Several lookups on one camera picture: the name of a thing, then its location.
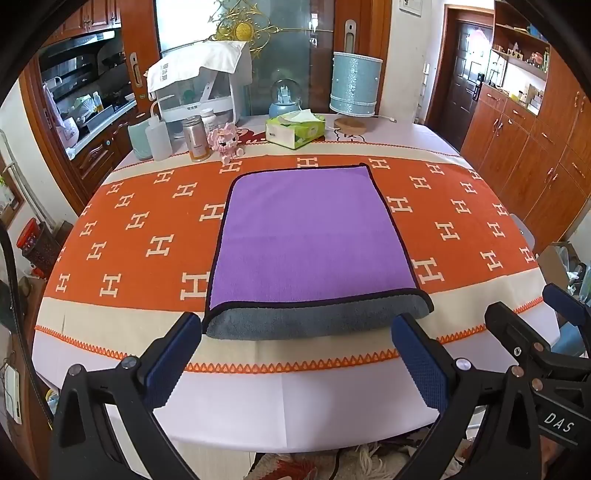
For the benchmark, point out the white squeeze bottle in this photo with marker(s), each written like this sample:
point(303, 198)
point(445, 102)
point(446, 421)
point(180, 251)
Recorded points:
point(157, 135)

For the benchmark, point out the white dish rack cabinet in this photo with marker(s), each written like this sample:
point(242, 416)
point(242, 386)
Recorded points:
point(210, 89)

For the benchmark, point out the red basket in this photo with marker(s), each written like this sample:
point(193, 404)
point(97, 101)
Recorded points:
point(29, 235)

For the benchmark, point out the green tissue box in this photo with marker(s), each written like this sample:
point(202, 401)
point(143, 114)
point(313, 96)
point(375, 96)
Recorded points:
point(295, 129)

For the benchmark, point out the wooden cabinet wall unit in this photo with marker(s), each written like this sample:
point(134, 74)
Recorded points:
point(530, 135)

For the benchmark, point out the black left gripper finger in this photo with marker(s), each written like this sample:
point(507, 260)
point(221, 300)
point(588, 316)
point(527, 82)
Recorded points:
point(84, 444)
point(507, 445)

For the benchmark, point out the cardboard box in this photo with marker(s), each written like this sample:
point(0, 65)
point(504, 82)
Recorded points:
point(556, 261)

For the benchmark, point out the purple and grey towel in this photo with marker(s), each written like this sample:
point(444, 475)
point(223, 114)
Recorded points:
point(309, 253)

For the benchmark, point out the blue snow globe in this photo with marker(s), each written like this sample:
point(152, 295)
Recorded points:
point(285, 97)

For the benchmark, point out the teal cup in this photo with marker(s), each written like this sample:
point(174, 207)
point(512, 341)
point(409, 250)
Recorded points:
point(139, 141)

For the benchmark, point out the white cloth on cabinet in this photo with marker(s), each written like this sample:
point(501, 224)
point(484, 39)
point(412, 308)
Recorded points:
point(185, 63)

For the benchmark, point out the light blue lamp shade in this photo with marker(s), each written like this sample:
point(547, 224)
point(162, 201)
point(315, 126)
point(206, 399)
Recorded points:
point(355, 84)

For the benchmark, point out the silver and orange can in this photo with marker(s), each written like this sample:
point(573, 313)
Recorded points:
point(195, 138)

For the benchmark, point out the pink block toy figure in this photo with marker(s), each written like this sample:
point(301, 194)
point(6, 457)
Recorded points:
point(225, 141)

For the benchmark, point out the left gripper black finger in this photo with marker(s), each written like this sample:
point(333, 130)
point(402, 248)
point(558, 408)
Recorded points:
point(549, 374)
point(574, 311)

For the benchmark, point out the golden ornament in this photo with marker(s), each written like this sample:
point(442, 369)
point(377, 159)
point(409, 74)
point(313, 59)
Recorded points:
point(243, 21)

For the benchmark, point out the white pill bottle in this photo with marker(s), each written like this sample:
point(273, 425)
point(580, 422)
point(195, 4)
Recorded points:
point(209, 119)

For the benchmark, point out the dark wooden door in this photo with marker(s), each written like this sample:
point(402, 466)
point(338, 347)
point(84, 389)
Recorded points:
point(469, 64)

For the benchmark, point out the wooden lamp base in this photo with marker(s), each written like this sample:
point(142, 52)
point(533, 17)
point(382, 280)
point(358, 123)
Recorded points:
point(349, 126)

